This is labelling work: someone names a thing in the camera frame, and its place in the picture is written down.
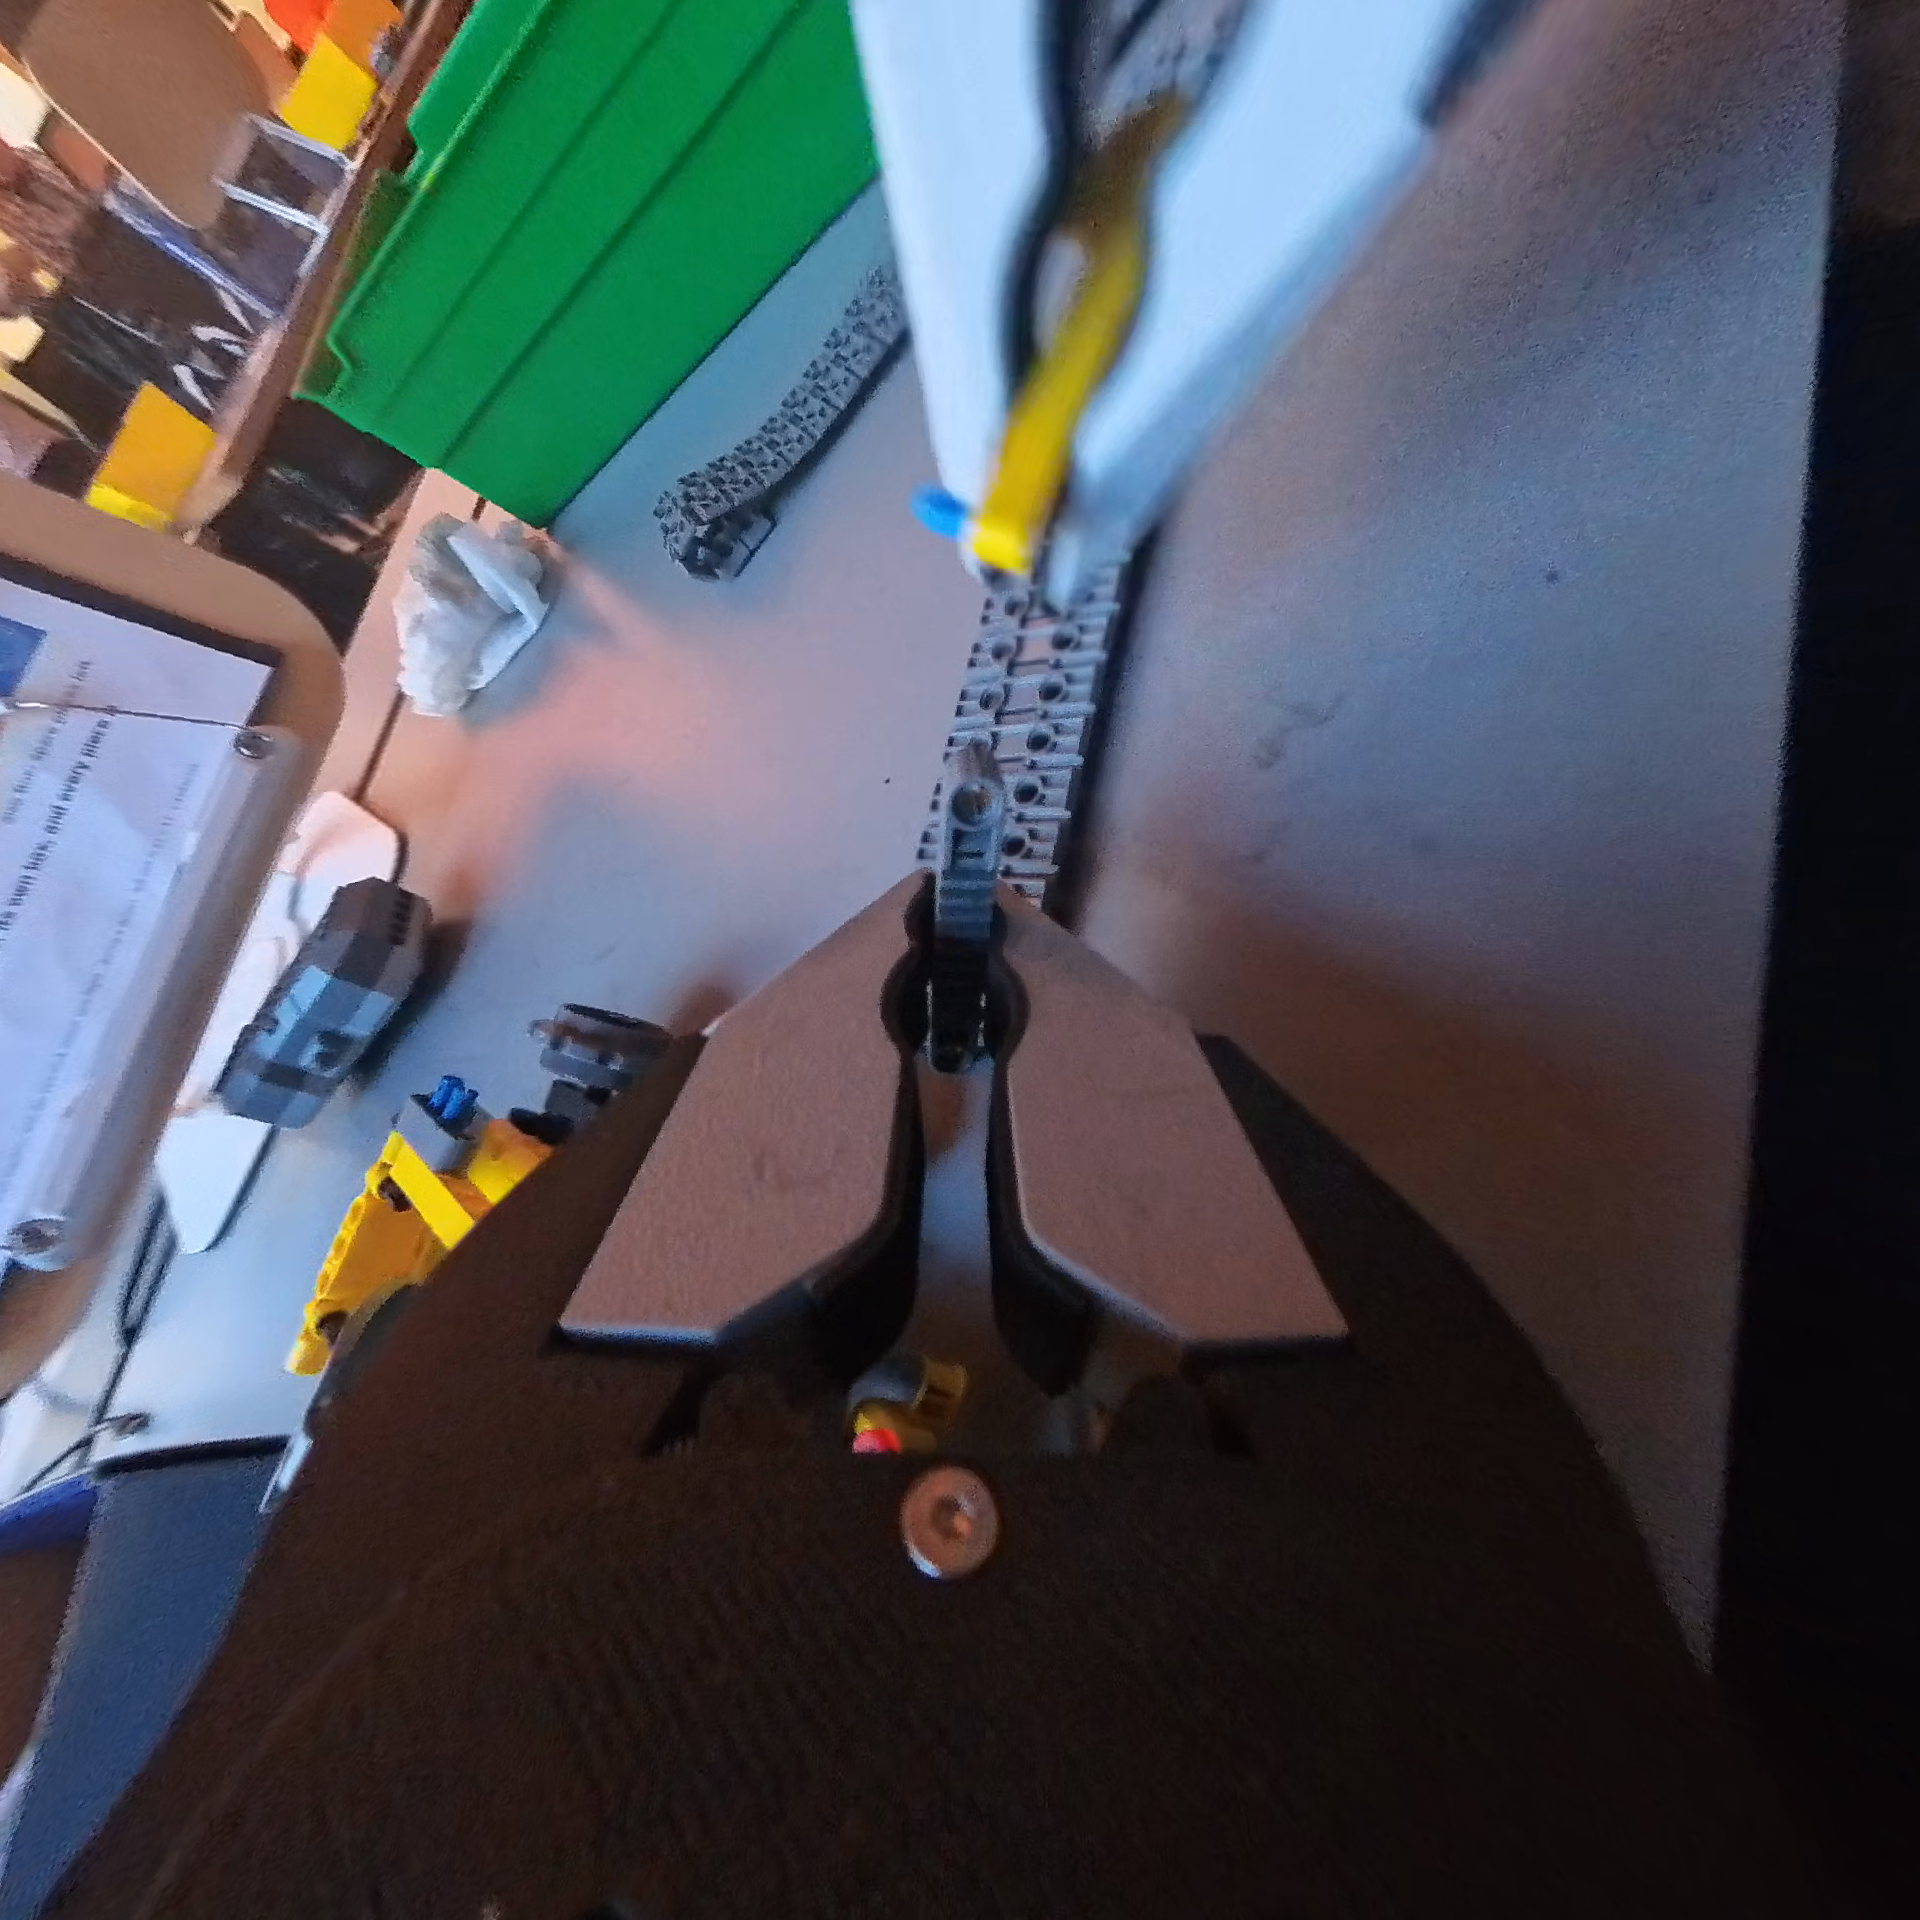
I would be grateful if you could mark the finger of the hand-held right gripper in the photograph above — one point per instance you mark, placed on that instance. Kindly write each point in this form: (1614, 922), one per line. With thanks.
(945, 224)
(1290, 195)

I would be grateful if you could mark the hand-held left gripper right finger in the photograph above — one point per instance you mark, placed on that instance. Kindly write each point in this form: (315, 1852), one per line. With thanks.
(1140, 1170)

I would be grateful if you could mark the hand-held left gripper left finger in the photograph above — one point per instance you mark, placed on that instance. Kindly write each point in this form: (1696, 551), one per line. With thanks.
(751, 1170)

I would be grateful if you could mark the yellow beam with blue pin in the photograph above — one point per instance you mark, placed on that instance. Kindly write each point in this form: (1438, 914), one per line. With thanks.
(1059, 391)

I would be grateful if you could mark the grey brick track strip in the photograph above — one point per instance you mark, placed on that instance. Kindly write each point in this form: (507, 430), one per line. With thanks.
(1035, 705)
(781, 434)

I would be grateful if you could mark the yellow brick tracked vehicle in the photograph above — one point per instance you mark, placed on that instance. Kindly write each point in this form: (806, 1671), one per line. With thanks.
(404, 1214)

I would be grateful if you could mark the grey toothed rack piece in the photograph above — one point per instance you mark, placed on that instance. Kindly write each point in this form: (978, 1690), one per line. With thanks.
(962, 870)

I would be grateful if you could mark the grey brick block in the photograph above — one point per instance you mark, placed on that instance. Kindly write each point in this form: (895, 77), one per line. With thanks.
(322, 998)

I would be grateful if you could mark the grey desk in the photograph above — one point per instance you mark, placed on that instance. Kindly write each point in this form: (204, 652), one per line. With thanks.
(721, 780)

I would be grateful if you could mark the grey sprocket wheel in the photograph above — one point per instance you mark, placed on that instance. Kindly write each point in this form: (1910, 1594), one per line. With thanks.
(600, 1050)

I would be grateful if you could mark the green plastic bin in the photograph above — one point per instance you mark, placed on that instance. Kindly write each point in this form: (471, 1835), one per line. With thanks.
(600, 270)

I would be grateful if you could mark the metal clip bar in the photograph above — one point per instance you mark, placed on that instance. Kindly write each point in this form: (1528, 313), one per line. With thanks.
(194, 975)

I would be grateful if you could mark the crumpled white tissue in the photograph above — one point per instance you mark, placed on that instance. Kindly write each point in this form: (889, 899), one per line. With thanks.
(464, 614)

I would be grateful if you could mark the wooden document board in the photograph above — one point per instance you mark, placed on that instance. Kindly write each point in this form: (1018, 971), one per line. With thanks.
(308, 705)

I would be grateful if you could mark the dark blue cardboard box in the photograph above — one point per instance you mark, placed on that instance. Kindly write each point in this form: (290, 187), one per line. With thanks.
(135, 1575)

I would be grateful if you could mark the storage shelf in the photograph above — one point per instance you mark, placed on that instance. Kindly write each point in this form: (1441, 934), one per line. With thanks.
(180, 255)

